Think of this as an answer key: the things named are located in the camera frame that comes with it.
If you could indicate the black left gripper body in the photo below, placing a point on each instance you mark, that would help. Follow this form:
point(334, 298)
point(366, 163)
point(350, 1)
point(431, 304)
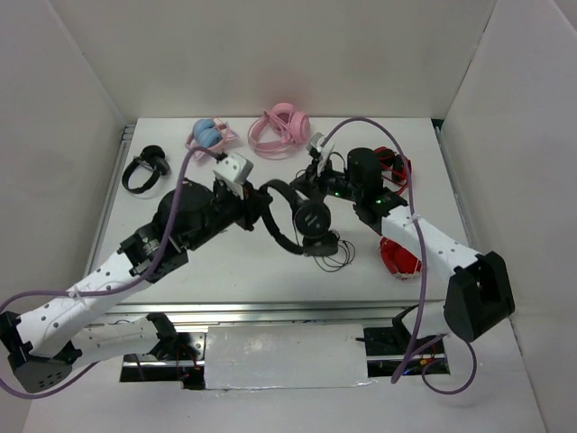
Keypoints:
point(226, 207)

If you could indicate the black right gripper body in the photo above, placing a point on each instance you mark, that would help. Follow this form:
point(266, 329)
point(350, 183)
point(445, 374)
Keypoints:
point(334, 183)

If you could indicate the black Panasonic wired headphones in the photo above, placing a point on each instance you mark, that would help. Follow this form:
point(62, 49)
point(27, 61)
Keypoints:
point(311, 221)

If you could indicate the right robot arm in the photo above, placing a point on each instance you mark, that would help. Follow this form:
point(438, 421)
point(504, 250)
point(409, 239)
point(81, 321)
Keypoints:
point(478, 293)

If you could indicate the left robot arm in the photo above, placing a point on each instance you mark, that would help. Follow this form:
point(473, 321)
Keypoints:
point(47, 344)

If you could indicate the red black headphones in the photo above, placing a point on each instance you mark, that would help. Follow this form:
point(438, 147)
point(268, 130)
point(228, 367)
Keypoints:
point(393, 168)

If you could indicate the small black headphones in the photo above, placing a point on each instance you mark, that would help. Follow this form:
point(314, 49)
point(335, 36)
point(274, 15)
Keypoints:
point(145, 170)

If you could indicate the pink blue cat-ear headphones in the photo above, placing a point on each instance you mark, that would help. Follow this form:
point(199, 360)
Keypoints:
point(211, 134)

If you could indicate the folded red headphones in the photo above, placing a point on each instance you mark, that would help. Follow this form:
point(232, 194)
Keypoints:
point(400, 263)

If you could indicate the pink gaming headphones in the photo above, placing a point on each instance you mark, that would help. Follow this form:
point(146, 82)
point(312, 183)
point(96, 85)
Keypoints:
point(278, 133)

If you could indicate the white taped cover sheet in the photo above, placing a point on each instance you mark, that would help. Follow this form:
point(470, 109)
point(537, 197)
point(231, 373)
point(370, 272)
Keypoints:
point(285, 357)

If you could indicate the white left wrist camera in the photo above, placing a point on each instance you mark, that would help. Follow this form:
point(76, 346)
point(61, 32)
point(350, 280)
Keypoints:
point(234, 168)

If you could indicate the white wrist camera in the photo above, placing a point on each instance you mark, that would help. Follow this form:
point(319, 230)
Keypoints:
point(320, 148)
point(234, 168)

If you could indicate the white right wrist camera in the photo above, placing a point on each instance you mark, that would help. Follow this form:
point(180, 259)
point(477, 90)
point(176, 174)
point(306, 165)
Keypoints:
point(320, 148)

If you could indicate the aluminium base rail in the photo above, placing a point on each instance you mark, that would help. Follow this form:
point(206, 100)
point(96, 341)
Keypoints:
point(265, 313)

